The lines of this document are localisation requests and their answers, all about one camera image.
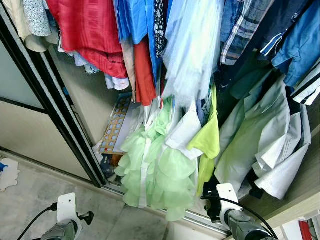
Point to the black framed sliding door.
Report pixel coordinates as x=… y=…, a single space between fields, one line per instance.
x=30 y=140

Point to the blue denim shirt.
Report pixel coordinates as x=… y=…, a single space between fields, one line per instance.
x=302 y=45

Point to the navy white striped garment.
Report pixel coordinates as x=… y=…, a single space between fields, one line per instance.
x=307 y=87

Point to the pale green shirt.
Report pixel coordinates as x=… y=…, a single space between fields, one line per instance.
x=245 y=140

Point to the grey plaid shirt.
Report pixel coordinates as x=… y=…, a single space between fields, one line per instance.
x=240 y=30

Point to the black patterned garment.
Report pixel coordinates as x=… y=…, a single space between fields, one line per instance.
x=160 y=30

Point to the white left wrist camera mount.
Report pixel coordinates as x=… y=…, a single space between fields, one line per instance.
x=66 y=207

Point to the white sheer hanging garment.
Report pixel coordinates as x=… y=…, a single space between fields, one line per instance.
x=192 y=50

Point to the red white box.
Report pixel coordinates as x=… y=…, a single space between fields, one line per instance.
x=305 y=230

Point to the white crumpled shirt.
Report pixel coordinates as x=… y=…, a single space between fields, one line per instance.
x=285 y=170

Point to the white floral garment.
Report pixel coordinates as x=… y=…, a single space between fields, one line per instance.
x=37 y=15

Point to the orange-red hanging garment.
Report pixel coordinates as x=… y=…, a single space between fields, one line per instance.
x=145 y=75

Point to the dark teal garment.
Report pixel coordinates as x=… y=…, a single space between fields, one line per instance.
x=250 y=82

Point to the red hanging shirt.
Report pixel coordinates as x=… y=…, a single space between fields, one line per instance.
x=85 y=30

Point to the white cotton garment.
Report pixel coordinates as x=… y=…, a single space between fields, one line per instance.
x=182 y=132

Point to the lime green shirt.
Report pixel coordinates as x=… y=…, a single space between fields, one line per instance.
x=207 y=135

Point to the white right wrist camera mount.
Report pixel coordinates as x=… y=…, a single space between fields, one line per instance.
x=227 y=195

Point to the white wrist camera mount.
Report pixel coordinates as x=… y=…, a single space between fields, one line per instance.
x=227 y=195
x=66 y=207

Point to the light green frilly dress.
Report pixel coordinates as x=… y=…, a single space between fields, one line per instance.
x=165 y=175

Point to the beige garment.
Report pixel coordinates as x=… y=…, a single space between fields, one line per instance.
x=15 y=20

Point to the bright blue hanging shirt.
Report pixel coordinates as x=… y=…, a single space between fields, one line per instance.
x=137 y=20

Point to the dark navy garment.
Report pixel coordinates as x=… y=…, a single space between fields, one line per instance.
x=280 y=20

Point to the wooden wardrobe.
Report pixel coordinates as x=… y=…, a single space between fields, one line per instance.
x=87 y=95

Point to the colourful dotted board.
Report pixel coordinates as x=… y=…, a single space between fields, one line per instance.
x=116 y=125

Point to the white paper scrap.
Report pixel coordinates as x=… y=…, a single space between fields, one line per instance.
x=7 y=177

